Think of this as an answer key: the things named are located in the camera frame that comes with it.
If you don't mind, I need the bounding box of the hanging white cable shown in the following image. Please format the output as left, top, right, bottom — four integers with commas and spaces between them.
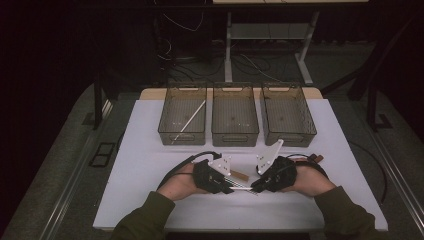
156, 0, 205, 33

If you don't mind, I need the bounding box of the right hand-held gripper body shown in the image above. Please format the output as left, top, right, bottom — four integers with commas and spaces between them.
256, 139, 298, 194

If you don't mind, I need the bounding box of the black cable on floor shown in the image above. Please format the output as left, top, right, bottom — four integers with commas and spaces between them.
348, 140, 389, 204

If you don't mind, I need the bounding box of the metal chopstick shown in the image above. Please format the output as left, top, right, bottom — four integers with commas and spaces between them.
226, 177, 258, 197
227, 176, 259, 195

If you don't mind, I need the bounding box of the transparent brown storage bin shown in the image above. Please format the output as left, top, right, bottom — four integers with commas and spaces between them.
157, 82, 208, 147
211, 82, 260, 148
259, 82, 318, 148

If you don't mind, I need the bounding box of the bundle of floor cables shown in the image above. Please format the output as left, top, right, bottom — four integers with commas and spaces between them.
163, 53, 284, 84

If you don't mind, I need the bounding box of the white desk frame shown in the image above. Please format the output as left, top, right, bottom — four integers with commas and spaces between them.
212, 0, 370, 86

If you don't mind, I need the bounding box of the person's left hand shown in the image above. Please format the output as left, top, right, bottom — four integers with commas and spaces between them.
157, 163, 209, 202

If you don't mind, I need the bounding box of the black metal stand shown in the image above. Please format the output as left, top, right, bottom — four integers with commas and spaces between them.
92, 71, 118, 131
366, 76, 394, 133

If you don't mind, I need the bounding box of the person's right hand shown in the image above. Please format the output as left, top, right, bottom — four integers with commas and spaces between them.
283, 160, 337, 198

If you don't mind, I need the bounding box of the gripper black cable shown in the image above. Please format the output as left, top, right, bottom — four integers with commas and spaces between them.
286, 153, 329, 178
156, 150, 223, 191

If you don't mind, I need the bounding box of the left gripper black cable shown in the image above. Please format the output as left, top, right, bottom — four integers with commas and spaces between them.
156, 150, 223, 191

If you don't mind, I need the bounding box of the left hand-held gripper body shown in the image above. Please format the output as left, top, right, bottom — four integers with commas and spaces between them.
192, 153, 233, 195

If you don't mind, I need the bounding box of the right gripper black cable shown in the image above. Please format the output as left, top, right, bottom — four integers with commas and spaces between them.
286, 153, 329, 178

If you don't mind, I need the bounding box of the black floor socket frame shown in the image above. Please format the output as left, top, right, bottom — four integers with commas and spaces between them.
88, 142, 117, 168

